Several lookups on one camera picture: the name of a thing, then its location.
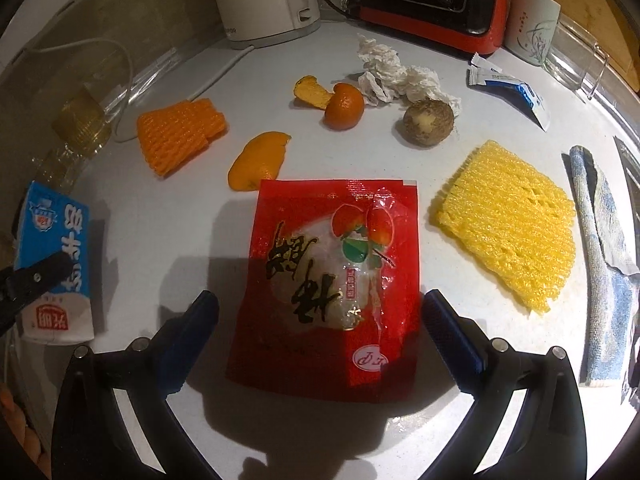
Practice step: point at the yellow foam fruit net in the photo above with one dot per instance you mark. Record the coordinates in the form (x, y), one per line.
(514, 220)

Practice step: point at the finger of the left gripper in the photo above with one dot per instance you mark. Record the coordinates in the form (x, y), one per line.
(21, 287)

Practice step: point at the partly peeled mandarin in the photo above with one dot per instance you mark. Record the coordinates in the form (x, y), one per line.
(345, 108)

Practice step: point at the orange foam fruit net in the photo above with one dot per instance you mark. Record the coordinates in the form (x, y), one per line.
(173, 135)

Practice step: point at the small curled orange peel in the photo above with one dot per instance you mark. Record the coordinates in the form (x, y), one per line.
(308, 90)

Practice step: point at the white wall socket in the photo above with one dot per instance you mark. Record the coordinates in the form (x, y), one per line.
(29, 21)

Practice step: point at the red snack bag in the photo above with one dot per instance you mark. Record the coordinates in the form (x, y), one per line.
(332, 300)

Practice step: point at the amber glass jar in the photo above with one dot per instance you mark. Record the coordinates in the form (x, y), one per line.
(84, 130)

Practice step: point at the small torn white wrapper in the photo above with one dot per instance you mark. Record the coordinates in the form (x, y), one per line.
(479, 62)

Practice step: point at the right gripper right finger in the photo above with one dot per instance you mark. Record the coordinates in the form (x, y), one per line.
(548, 440)

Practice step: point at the clear glass mug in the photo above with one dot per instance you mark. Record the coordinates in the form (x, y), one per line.
(575, 58)

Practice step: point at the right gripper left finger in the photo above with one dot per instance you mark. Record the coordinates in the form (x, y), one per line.
(90, 439)

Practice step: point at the blue white sachet wrapper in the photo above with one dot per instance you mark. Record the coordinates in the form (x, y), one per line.
(516, 91)

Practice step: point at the blue white dish cloth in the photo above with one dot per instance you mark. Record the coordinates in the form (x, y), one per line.
(611, 271)

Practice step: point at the white ceramic cup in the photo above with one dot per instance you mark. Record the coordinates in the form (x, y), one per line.
(530, 29)

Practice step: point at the large orange peel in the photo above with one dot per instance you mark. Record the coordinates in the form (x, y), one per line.
(261, 159)

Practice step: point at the crumpled white tissue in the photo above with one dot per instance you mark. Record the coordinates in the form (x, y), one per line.
(385, 79)

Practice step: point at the blue white milk carton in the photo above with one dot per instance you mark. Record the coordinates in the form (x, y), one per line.
(53, 251)

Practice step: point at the wooden cutting board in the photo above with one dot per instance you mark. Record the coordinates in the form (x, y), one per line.
(605, 20)

